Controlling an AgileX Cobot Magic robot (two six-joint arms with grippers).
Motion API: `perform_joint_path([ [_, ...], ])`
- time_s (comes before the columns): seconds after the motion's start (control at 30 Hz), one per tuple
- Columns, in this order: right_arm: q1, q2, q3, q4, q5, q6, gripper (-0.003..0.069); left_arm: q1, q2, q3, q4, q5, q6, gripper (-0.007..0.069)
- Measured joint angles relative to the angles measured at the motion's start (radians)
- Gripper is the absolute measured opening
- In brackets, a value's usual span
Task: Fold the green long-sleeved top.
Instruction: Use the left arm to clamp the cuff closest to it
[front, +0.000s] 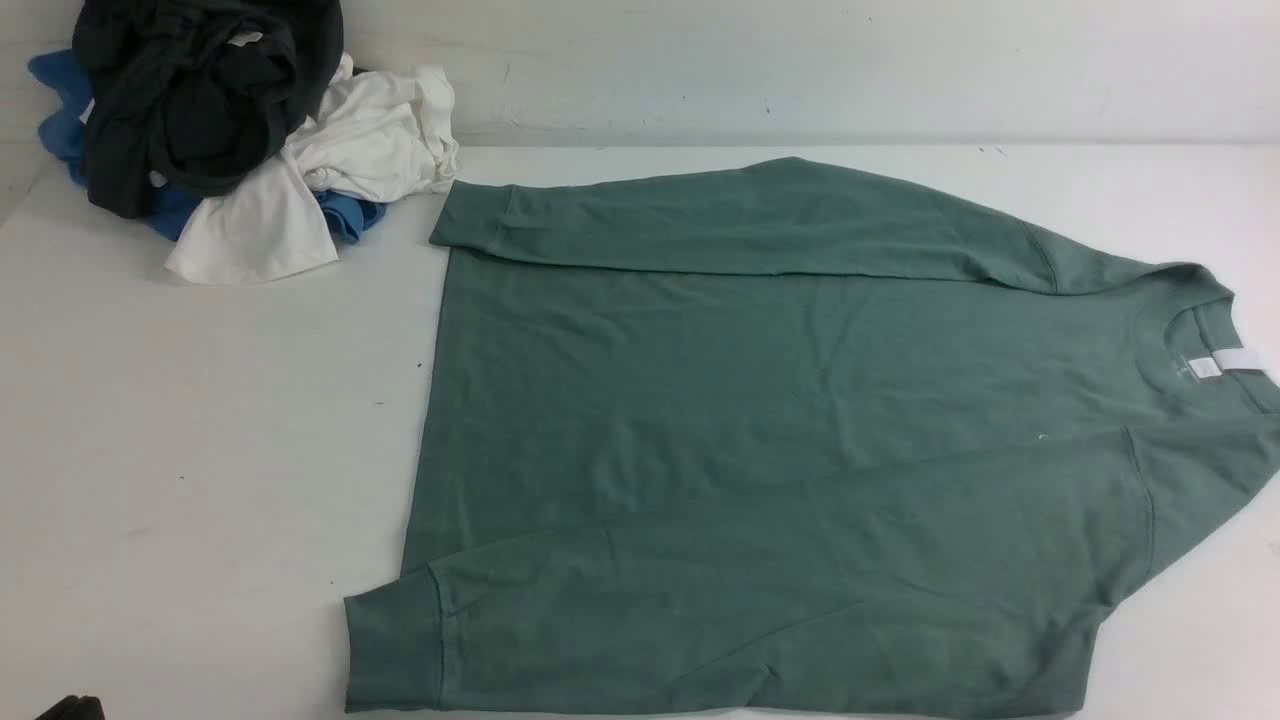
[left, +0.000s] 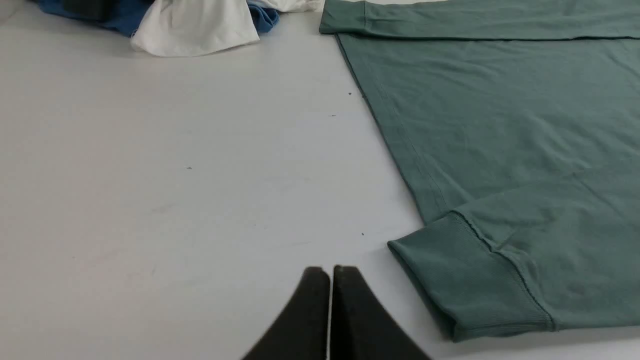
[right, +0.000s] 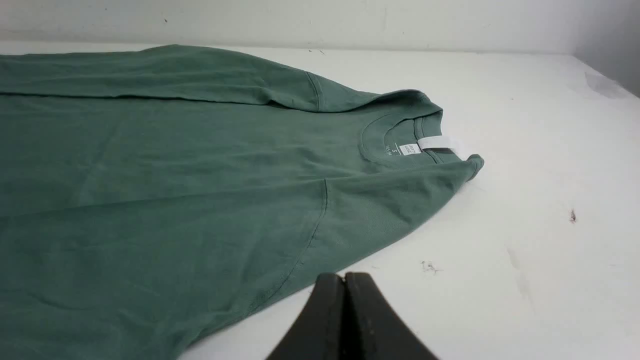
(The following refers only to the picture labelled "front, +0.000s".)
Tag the green long sleeve shirt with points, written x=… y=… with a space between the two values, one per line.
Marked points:
x=796 y=436

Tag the blue crumpled garment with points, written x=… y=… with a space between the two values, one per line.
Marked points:
x=62 y=135

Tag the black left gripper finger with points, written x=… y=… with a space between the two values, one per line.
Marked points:
x=75 y=707

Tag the white crumpled shirt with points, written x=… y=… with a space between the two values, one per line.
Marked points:
x=378 y=136

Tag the black crumpled garment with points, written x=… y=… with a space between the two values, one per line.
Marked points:
x=199 y=92

